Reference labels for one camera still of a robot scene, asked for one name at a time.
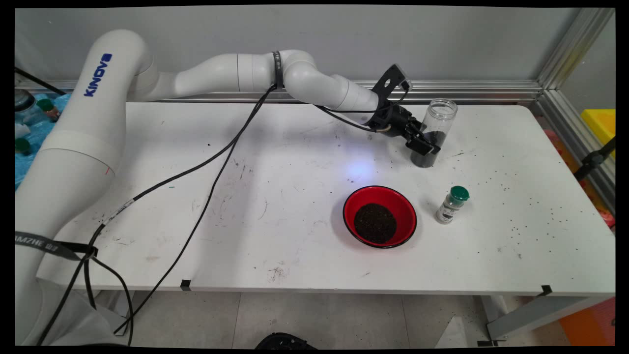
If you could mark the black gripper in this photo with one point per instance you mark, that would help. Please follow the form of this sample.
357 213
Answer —
400 124

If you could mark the tall clear plastic jar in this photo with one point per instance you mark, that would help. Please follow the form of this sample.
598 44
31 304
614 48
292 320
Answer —
442 118

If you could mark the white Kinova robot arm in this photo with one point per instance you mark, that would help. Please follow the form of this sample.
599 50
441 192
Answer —
98 123

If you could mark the small spice bottle green cap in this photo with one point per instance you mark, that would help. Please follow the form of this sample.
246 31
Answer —
449 209

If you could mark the red bowl black rim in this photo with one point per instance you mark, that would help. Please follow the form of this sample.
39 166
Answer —
358 197

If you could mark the black clamp stand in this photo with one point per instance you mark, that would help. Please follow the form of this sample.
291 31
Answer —
594 160

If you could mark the yellow plastic box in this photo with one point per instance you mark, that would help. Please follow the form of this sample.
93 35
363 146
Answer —
602 125

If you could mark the black tape marker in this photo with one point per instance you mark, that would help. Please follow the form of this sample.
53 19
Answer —
185 284
545 290

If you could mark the grey table leg beam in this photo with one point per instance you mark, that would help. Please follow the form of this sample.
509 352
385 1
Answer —
535 314

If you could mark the black round floor object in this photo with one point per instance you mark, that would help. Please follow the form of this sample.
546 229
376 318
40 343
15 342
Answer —
285 341

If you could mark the orange floor box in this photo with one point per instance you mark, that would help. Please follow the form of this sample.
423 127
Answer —
589 324

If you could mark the grey table leg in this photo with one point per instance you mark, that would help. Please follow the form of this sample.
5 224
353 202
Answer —
125 305

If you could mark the orange bottle green cap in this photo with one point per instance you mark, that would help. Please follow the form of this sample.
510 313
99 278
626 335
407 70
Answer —
51 114

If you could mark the blue cloth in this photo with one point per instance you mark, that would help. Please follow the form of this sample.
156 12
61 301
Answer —
37 132

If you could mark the thin black rod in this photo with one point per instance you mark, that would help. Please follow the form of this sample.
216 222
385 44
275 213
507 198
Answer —
39 81

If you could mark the clear lidded jar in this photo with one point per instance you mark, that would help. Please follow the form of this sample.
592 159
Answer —
24 105

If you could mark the dark green cap bottle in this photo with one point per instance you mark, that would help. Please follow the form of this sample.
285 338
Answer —
22 146

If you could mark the small white object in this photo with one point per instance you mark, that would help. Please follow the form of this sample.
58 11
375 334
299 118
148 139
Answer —
20 131

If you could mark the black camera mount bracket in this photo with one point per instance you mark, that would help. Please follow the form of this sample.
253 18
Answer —
381 110

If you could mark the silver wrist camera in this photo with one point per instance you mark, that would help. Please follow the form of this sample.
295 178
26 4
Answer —
404 76

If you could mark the long aluminium frame rail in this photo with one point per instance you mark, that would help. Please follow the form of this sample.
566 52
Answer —
491 91

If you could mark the short aluminium frame rail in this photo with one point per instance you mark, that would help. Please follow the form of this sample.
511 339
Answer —
565 128

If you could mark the aluminium frame post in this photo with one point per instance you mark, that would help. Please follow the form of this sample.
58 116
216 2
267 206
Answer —
570 49

